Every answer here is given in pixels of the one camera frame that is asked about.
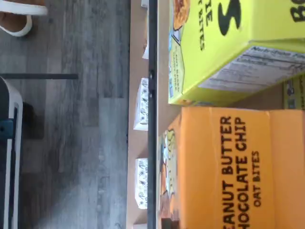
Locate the white patterned pantry box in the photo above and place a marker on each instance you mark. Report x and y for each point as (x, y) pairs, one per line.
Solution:
(141, 107)
(141, 183)

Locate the black metal shelf rack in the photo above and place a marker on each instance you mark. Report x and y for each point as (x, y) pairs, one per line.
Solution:
(152, 143)

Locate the orange Bobo's peanut butter box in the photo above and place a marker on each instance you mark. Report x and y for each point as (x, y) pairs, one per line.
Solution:
(202, 167)

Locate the white and black machine base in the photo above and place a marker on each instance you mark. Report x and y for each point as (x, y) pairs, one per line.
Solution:
(9, 155)

